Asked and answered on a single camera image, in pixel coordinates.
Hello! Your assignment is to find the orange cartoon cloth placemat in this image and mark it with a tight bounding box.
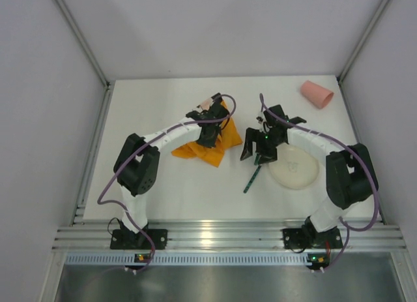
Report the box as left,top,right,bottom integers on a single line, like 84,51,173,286
171,93,242,167

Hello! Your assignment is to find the green handled spoon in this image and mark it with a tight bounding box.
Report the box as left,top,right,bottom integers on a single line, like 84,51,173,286
243,165,262,194

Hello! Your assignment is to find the pink plastic cup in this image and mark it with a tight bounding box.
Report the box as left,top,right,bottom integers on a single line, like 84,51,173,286
300,80,334,109

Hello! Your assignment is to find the green handled fork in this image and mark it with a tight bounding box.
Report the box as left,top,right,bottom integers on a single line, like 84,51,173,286
254,153,261,166

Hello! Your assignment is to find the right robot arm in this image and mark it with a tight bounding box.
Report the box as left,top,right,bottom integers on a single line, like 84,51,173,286
240,105,379,233

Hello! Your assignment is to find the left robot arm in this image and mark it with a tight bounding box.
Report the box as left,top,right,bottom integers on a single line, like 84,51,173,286
113,93,232,234

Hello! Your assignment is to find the cream round plate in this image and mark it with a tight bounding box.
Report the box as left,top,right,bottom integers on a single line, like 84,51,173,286
268,143,320,190

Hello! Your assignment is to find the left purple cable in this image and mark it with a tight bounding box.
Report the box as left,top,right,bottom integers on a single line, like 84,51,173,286
97,93,237,277

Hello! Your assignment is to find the purple cable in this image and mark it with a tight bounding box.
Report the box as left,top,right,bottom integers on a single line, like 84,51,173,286
97,93,237,277
259,93,381,273

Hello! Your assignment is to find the right aluminium frame post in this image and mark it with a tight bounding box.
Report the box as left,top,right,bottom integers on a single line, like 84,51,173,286
337,0,393,85

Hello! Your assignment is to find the aluminium frame post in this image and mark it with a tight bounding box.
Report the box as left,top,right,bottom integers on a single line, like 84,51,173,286
337,0,393,85
48,0,111,87

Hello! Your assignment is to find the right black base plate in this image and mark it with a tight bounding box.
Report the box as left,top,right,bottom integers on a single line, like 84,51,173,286
282,228,343,252

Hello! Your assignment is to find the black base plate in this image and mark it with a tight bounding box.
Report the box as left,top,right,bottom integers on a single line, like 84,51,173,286
109,229,168,250
282,228,343,252

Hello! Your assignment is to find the left aluminium frame post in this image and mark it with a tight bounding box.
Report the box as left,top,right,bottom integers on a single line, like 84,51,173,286
48,0,111,87

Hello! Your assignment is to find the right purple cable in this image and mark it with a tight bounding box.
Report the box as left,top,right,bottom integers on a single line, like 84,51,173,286
259,93,381,273

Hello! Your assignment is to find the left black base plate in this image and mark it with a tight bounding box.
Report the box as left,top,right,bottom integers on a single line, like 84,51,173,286
109,229,168,250

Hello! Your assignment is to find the perforated cable duct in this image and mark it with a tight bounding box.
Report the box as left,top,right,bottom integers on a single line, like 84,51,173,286
65,252,327,266

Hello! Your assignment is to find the aluminium mounting rail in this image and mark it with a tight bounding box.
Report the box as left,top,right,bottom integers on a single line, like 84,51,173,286
52,220,407,252

